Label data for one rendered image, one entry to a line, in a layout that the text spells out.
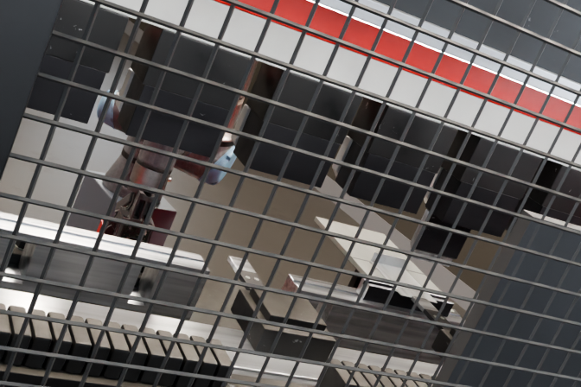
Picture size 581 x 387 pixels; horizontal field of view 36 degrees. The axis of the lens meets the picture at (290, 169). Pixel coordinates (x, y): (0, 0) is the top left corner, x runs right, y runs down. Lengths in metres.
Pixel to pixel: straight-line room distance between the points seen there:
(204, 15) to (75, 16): 0.18
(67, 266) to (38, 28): 0.94
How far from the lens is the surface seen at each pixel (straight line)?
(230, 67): 1.34
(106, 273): 1.44
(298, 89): 1.39
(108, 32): 1.28
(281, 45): 1.36
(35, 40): 0.51
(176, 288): 1.49
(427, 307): 1.67
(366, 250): 1.83
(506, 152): 1.64
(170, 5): 1.29
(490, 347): 1.12
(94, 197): 2.27
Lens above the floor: 1.53
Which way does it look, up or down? 14 degrees down
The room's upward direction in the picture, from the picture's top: 24 degrees clockwise
